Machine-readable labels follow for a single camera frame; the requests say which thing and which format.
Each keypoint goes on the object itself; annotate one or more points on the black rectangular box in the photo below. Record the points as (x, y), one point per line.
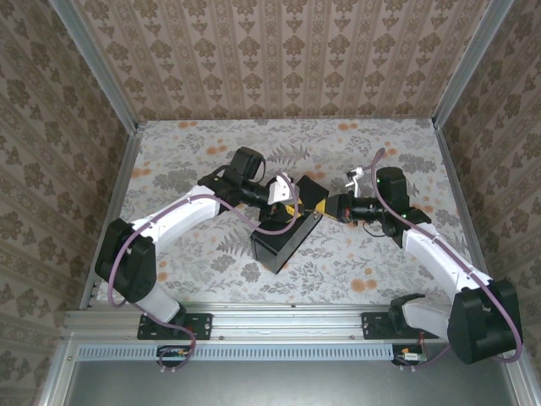
(283, 241)

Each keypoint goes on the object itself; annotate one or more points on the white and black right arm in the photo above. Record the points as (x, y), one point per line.
(444, 262)

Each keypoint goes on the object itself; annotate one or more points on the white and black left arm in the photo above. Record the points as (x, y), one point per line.
(181, 215)

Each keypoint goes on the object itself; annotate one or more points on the floral patterned table cover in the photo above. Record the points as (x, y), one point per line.
(321, 270)

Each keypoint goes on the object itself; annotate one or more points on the small green circuit board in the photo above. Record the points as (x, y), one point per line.
(174, 352)
(412, 356)

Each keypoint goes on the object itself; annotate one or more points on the aluminium side frame rail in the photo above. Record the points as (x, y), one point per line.
(114, 211)
(460, 203)

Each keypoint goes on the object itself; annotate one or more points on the aluminium front frame rail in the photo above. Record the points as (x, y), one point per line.
(287, 321)

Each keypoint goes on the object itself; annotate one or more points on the aluminium corner post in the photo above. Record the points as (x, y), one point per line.
(469, 63)
(93, 63)

